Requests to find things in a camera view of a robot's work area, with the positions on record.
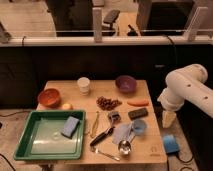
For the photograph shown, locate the bunch of red grapes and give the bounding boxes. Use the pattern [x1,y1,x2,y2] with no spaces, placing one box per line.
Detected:
[96,96,122,111]

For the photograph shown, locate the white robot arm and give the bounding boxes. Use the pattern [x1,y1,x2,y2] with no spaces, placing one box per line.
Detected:
[157,64,213,128]

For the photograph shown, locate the purple bowl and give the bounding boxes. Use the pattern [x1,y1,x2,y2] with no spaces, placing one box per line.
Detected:
[115,75,137,93]

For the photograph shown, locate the red bowl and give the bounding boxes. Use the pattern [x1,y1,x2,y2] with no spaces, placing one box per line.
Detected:
[37,88,61,108]

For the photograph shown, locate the blue box on floor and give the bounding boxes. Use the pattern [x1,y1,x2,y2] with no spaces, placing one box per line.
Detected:
[163,135,180,154]

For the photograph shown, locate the blue measuring cup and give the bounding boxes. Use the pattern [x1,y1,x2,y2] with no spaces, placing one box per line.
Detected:
[132,119,147,136]

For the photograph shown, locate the black rectangular block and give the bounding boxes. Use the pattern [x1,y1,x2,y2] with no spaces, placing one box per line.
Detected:
[128,108,148,120]

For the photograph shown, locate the orange carrot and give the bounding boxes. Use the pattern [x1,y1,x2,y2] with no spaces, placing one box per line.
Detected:
[127,100,149,107]

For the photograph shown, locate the grey blue cloth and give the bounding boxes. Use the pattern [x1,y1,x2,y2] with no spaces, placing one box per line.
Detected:
[112,124,135,145]

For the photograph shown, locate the metal measuring spoon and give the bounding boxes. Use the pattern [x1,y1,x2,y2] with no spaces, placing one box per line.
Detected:
[117,123,134,156]

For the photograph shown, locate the yellow-green tongs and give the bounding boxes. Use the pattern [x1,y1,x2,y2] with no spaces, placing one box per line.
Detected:
[90,111,100,138]

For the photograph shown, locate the silver fork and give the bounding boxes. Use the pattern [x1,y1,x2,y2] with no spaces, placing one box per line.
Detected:
[90,146,120,161]

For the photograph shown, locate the white paper cup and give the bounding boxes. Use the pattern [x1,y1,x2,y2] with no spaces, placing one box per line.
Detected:
[77,77,90,95]

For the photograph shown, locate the blue sponge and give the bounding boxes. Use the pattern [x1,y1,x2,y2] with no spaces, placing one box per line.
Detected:
[61,116,79,137]

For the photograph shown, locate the small yellow apple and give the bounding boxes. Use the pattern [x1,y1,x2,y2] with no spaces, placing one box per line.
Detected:
[61,103,73,110]

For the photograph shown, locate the black office chair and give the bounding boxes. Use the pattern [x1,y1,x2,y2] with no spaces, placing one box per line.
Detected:
[103,10,120,30]

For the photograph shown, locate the green plastic tray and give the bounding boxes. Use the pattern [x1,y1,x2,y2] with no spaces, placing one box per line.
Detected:
[14,110,86,161]

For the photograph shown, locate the black handled peeler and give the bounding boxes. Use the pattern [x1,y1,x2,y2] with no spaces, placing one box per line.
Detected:
[89,110,122,147]

